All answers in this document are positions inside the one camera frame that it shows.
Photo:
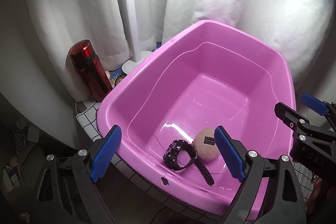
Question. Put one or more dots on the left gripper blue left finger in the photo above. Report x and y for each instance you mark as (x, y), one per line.
(103, 151)

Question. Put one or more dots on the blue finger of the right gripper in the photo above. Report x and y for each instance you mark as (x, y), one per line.
(314, 104)
(288, 113)

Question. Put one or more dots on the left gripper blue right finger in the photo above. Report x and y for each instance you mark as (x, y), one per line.
(230, 154)

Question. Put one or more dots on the beige sloth face plush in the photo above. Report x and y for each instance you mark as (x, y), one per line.
(204, 144)

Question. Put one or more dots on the black digital wristwatch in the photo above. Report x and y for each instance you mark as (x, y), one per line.
(181, 155)

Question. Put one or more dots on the person's right hand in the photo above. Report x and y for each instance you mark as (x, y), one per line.
(321, 191)

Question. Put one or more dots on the pink plastic basin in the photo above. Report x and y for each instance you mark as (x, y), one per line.
(209, 75)

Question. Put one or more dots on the white curtain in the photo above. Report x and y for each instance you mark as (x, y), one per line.
(36, 74)

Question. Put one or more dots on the red metal water bottle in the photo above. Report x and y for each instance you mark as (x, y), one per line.
(88, 66)

